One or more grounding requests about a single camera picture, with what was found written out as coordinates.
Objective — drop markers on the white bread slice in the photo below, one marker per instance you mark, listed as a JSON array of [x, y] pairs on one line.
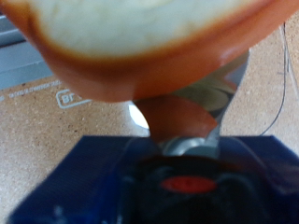
[[140, 46]]

